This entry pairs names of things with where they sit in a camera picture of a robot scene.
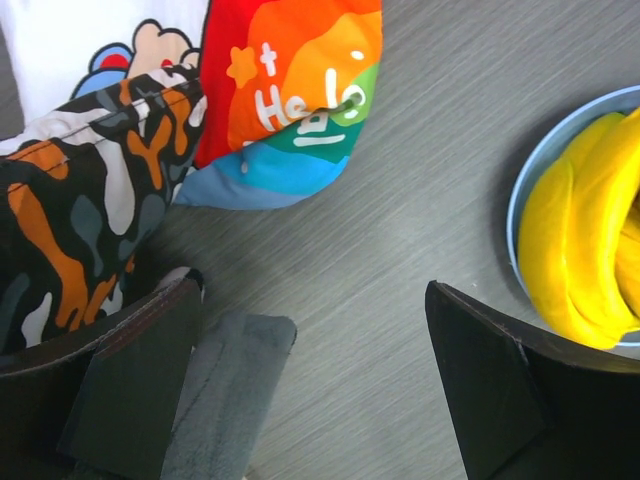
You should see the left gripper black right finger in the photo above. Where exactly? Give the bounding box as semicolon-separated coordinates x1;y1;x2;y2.
425;281;639;479

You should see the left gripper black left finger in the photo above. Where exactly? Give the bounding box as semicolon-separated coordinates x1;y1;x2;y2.
1;278;201;479

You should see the yellow fake banana bunch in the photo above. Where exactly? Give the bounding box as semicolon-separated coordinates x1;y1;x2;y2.
516;106;640;351

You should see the colourful rainbow pouch bag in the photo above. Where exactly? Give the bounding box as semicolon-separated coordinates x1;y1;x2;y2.
0;0;385;211

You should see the zebra pattern cloth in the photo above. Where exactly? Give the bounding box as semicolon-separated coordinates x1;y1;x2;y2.
161;312;297;479

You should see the orange black patterned cloth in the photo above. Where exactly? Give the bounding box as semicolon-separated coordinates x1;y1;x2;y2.
1;64;207;354

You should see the blue plastic plate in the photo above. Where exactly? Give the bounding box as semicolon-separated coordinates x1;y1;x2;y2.
505;84;640;351

